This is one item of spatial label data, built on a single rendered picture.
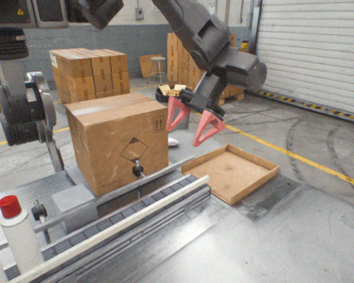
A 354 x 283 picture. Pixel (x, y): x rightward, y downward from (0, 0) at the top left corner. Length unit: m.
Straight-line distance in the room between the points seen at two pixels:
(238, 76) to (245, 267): 0.48
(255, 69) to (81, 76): 3.35
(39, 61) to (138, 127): 5.14
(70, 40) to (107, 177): 5.24
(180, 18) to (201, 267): 0.59
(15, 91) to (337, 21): 4.07
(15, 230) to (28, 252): 0.07
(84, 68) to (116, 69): 0.47
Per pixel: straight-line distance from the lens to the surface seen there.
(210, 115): 0.50
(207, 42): 0.52
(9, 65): 0.97
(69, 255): 0.70
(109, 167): 0.89
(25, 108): 0.98
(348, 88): 4.37
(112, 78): 3.92
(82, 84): 3.77
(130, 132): 0.86
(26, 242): 0.66
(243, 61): 0.52
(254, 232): 0.84
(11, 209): 0.61
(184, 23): 0.51
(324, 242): 0.89
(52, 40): 5.94
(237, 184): 1.00
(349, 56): 4.33
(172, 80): 4.46
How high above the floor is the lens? 1.42
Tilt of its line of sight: 26 degrees down
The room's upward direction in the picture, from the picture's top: straight up
